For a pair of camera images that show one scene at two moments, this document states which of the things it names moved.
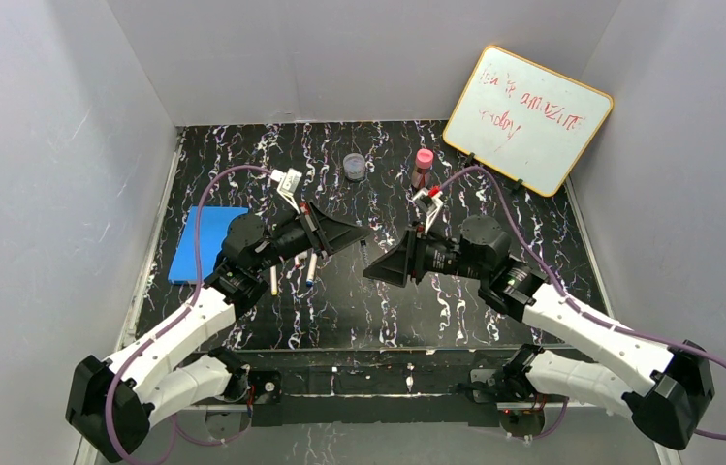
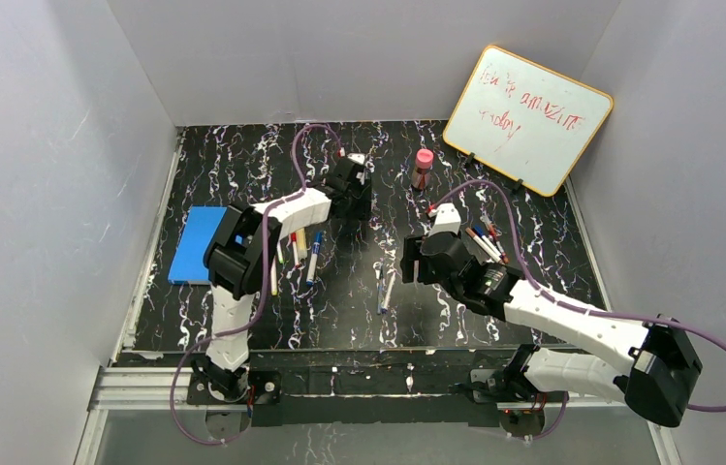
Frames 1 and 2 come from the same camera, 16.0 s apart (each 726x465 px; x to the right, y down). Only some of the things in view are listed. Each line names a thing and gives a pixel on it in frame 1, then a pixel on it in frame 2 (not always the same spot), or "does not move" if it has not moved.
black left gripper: [317, 229] -> [355, 195]
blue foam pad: [213, 226] does not move
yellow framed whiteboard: [525, 122] does not move
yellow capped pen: [273, 280] does not move
